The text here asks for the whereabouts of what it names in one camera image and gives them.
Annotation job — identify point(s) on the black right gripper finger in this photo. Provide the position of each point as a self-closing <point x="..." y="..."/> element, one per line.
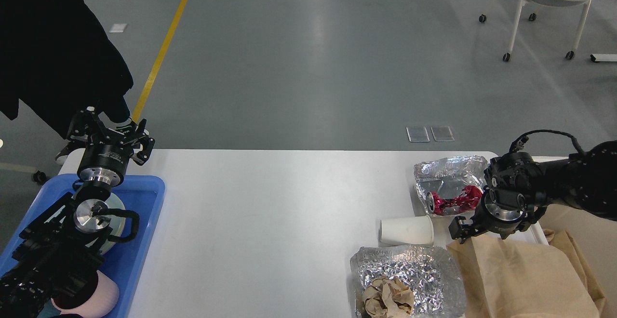
<point x="463" y="228"/>

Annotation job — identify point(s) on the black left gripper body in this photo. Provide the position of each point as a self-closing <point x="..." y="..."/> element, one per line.
<point x="105" y="163"/>

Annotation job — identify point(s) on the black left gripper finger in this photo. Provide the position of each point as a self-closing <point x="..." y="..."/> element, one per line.
<point x="87" y="127"/>
<point x="138" y="147"/>

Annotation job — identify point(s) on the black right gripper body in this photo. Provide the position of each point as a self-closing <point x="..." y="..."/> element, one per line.
<point x="489" y="217"/>

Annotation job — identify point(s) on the foil sheet back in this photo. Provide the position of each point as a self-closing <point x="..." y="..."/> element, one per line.
<point x="448" y="176"/>

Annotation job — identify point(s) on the foil sheet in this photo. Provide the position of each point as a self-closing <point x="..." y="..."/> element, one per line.
<point x="448" y="176"/>
<point x="429" y="271"/>

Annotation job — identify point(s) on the brown paper bag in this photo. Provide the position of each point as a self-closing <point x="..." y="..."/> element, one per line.
<point x="517" y="279"/>

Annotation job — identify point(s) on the pink mug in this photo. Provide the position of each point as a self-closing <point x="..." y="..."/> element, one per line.
<point x="97" y="298"/>

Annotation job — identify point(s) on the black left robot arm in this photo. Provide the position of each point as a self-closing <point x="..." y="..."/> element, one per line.
<point x="60" y="251"/>

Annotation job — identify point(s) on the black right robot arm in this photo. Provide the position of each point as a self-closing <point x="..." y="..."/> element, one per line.
<point x="518" y="189"/>

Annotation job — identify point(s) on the right black white sneaker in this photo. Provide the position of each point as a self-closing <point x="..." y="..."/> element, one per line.
<point x="126" y="126"/>

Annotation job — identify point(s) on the black white sneaker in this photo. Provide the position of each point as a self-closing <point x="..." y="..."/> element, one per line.
<point x="126" y="126"/>
<point x="71" y="146"/>

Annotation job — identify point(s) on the white plastic bin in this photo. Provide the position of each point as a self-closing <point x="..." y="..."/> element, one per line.
<point x="596" y="238"/>

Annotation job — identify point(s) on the left black white sneaker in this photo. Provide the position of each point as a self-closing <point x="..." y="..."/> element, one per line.
<point x="71" y="146"/>

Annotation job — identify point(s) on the crumpled foil sheet front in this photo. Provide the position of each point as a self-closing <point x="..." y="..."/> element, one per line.
<point x="429" y="271"/>

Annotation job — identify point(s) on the white furniture leg with caster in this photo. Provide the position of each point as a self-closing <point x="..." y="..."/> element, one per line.
<point x="38" y="176"/>

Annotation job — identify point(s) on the person in black coat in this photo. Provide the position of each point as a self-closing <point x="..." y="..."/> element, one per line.
<point x="57" y="59"/>

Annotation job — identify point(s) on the blue plastic tray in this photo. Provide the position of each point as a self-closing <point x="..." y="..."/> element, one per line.
<point x="123" y="263"/>

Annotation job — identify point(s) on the crumpled brown paper ball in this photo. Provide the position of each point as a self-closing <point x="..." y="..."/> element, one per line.
<point x="388" y="298"/>

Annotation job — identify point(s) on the small clear plastic piece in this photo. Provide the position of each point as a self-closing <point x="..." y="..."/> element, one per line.
<point x="418" y="134"/>

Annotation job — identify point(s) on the white bar on floor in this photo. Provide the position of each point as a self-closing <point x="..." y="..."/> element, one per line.
<point x="603" y="58"/>

